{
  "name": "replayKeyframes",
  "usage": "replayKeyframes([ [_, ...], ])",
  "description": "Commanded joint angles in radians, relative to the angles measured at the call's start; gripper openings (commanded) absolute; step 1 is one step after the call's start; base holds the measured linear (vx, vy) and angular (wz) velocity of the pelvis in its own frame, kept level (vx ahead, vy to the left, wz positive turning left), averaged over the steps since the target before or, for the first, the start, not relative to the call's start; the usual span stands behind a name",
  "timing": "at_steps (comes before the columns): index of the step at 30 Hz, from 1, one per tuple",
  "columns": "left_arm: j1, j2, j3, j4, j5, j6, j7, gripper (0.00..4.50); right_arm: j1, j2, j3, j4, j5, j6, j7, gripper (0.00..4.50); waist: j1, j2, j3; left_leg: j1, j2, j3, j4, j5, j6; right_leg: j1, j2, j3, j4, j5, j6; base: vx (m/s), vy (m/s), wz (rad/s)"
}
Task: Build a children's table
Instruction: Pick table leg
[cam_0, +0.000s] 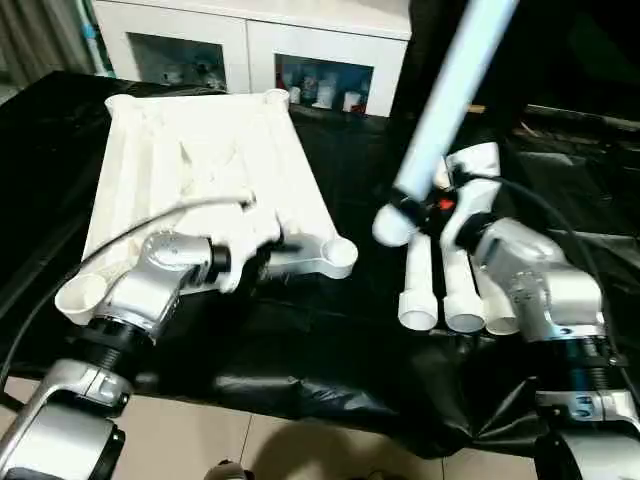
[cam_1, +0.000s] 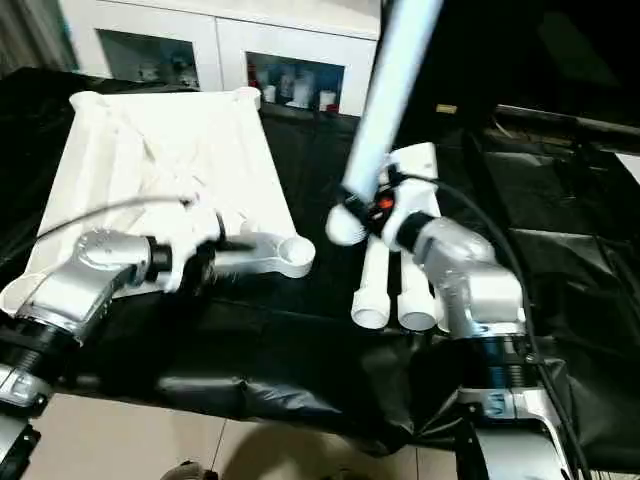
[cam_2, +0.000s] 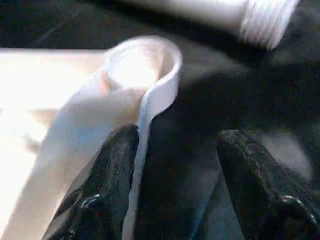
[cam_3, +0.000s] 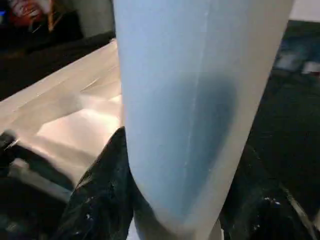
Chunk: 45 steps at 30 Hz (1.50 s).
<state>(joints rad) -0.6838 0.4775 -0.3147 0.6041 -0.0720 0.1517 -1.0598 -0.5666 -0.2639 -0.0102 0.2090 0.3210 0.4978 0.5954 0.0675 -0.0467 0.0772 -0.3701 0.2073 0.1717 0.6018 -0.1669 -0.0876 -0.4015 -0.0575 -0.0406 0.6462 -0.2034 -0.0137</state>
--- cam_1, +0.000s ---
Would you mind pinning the white plastic table top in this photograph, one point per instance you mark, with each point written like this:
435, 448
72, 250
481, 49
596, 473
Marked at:
170, 160

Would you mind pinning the white plastic table leg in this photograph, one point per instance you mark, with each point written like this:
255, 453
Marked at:
375, 290
395, 80
418, 305

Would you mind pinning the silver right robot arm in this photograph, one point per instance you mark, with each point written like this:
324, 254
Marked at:
480, 290

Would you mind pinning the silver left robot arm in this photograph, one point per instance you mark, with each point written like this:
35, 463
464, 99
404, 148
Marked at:
80, 280

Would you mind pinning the black mat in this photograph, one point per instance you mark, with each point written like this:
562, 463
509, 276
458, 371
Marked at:
250, 350

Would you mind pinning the white glass-door cabinet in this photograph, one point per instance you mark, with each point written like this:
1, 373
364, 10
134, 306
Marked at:
220, 25

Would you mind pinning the white board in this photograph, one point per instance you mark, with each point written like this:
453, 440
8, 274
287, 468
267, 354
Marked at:
630, 165

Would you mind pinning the black metal rail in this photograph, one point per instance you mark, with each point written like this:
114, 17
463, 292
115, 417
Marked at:
570, 120

